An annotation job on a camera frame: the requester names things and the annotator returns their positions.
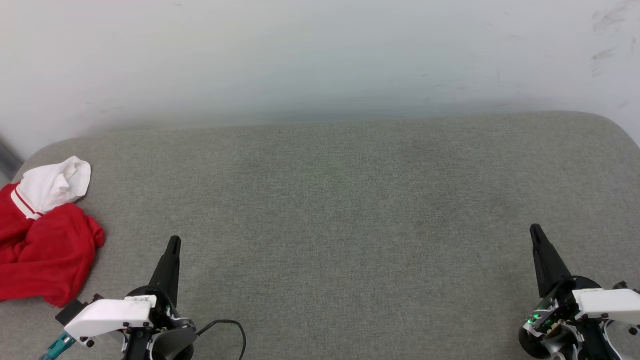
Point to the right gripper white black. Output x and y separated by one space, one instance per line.
607 302

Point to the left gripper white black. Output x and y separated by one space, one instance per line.
110 315

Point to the red and white shirt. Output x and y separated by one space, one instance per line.
50 250

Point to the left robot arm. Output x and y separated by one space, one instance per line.
170 345

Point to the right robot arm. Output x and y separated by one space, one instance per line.
550 340

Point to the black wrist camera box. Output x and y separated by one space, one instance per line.
622 285
69 314

